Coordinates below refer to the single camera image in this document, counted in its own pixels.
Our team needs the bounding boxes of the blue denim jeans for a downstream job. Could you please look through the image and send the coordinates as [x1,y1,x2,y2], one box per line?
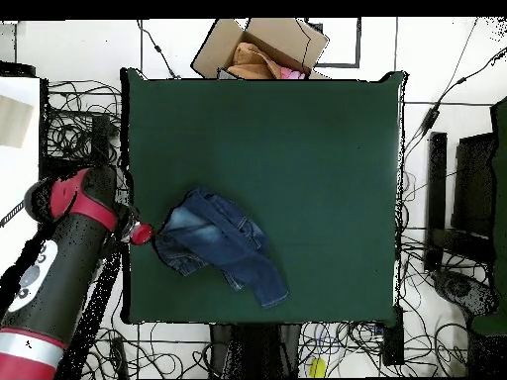
[151,186,290,310]

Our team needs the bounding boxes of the black flat panel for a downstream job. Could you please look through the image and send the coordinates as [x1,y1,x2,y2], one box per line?
[451,132,497,238]

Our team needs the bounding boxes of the black metal stand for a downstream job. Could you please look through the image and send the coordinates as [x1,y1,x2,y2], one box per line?
[39,114,114,179]

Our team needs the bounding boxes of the slim black power strip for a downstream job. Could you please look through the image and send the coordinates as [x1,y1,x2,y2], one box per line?
[110,335,129,379]

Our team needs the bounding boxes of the black ribbed strip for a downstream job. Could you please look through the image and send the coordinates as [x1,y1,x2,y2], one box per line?
[0,201,25,230]

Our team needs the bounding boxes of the white desk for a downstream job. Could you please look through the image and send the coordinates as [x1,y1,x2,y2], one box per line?
[0,76,42,278]

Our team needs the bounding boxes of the beige box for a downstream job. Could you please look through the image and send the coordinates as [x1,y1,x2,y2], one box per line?
[0,94,34,149]

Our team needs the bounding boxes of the dark green table cloth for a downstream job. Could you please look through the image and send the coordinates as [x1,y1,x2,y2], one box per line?
[120,67,409,326]

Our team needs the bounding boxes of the brown cardboard box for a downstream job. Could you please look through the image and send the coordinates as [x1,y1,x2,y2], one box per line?
[190,17,330,80]

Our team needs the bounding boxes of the orange towel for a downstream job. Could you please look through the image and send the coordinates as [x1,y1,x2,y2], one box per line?
[226,42,280,80]

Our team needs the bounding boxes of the pink cloth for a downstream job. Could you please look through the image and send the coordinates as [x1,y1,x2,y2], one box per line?
[278,65,308,80]

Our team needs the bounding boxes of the yellow ball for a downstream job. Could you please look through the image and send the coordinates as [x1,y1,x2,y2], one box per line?
[308,356,328,379]

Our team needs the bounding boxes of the black upright bar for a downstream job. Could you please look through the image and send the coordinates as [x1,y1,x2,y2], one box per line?
[424,132,449,273]

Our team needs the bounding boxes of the tangled black cables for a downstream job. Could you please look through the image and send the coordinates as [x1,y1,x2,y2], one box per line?
[298,321,387,378]
[78,324,211,379]
[44,79,123,175]

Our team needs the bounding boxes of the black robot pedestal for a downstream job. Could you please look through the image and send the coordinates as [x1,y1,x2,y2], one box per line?
[209,323,303,379]

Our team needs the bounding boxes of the black cable with inline switch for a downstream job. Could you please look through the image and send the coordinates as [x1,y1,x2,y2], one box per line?
[136,18,180,80]

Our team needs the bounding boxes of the black power adapter cable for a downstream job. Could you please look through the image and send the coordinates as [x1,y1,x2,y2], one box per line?
[401,46,507,167]

